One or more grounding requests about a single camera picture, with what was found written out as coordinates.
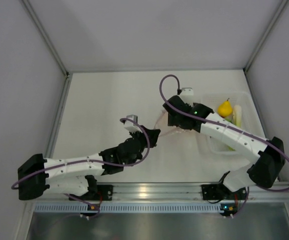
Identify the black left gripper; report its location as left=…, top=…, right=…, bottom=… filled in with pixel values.
left=129, top=125, right=160, bottom=154

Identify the clear polka dot zip bag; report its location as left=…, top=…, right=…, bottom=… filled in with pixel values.
left=153, top=109, right=195, bottom=138

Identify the yellow toy pear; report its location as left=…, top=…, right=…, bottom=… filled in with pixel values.
left=217, top=98, right=233, bottom=118

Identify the pale green toy celery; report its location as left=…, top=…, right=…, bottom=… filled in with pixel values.
left=225, top=104, right=243, bottom=152

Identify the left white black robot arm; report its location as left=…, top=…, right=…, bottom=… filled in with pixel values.
left=13, top=126, right=161, bottom=201

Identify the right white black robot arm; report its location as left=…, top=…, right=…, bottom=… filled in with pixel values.
left=163, top=95, right=285, bottom=199

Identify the white plastic basket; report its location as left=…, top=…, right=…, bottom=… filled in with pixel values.
left=201, top=91, right=252, bottom=156

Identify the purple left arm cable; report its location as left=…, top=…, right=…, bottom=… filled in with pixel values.
left=11, top=118, right=151, bottom=191

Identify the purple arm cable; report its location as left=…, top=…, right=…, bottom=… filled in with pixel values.
left=11, top=118, right=151, bottom=191
left=158, top=74, right=289, bottom=192

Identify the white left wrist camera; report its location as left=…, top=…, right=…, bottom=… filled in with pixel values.
left=122, top=114, right=141, bottom=133

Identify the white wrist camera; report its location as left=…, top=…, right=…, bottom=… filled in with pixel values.
left=177, top=87, right=194, bottom=107
left=122, top=114, right=141, bottom=133

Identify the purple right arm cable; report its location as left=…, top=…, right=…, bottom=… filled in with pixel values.
left=158, top=74, right=289, bottom=192

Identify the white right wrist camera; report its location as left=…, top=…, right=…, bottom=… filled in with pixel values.
left=177, top=87, right=194, bottom=107

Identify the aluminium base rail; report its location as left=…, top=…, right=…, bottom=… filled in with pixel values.
left=34, top=181, right=289, bottom=202

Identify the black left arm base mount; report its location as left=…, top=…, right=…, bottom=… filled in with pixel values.
left=70, top=184, right=114, bottom=201

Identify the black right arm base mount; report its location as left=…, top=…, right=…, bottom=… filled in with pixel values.
left=201, top=171, right=236, bottom=203

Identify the aluminium frame post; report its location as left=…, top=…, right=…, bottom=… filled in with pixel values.
left=21, top=0, right=70, bottom=78

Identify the slotted white cable duct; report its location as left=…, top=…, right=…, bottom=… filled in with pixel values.
left=34, top=202, right=228, bottom=213

